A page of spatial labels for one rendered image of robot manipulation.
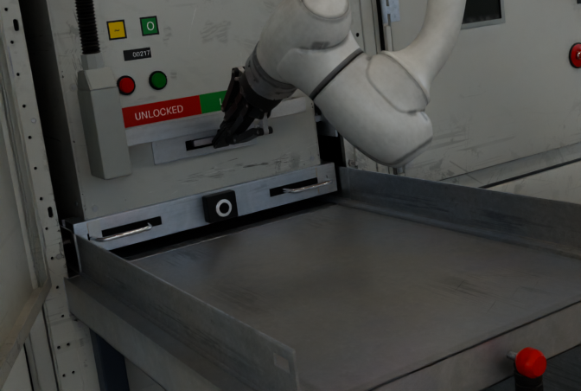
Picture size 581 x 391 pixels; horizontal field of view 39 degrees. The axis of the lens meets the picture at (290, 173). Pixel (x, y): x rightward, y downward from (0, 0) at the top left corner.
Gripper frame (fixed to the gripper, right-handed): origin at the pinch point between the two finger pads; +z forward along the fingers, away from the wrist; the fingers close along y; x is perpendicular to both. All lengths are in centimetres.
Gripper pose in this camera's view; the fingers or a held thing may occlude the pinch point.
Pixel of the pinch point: (226, 135)
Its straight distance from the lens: 144.2
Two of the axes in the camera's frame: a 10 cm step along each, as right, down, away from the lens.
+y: 3.7, 8.9, -2.6
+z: -4.0, 4.0, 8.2
